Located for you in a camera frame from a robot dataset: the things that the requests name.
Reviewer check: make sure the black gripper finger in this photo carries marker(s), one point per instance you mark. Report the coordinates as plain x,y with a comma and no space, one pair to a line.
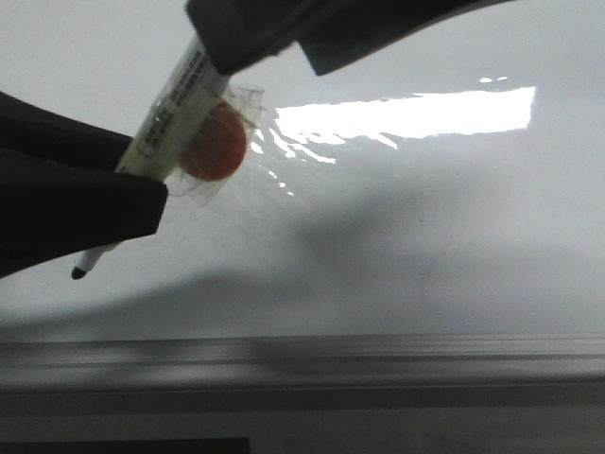
60,193
332,34

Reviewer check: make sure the white whiteboard marker black tip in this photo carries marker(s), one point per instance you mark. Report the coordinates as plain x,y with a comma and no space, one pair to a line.
193,89

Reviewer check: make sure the red disc taped to marker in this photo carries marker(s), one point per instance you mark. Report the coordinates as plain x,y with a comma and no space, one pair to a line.
220,145

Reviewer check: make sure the white whiteboard surface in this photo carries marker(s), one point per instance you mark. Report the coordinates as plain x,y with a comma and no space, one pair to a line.
452,183

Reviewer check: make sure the aluminium whiteboard frame edge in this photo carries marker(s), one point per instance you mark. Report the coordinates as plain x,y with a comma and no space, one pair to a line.
298,363

